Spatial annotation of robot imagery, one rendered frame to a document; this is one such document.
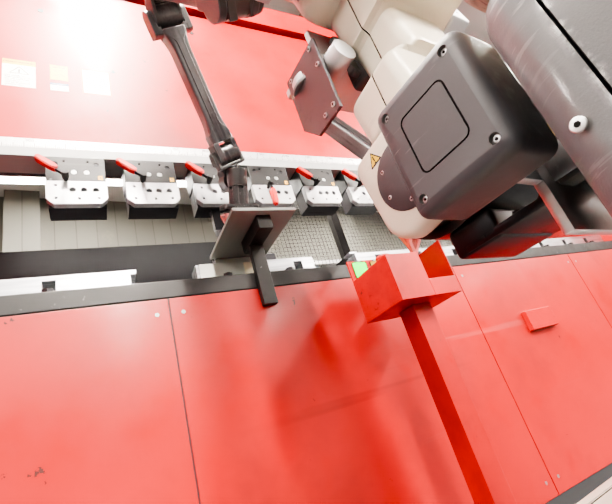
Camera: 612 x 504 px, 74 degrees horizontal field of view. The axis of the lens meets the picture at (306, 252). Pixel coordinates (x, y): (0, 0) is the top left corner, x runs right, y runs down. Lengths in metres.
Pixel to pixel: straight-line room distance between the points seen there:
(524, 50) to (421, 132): 0.15
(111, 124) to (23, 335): 0.74
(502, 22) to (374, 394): 0.96
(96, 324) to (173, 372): 0.20
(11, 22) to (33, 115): 0.40
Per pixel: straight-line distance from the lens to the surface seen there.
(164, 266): 1.80
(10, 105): 1.51
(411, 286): 1.00
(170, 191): 1.34
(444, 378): 1.03
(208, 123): 1.20
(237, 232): 1.13
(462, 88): 0.42
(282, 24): 2.21
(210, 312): 1.03
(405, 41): 0.69
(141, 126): 1.49
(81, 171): 1.34
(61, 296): 1.03
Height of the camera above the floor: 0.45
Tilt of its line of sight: 23 degrees up
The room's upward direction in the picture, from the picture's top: 18 degrees counter-clockwise
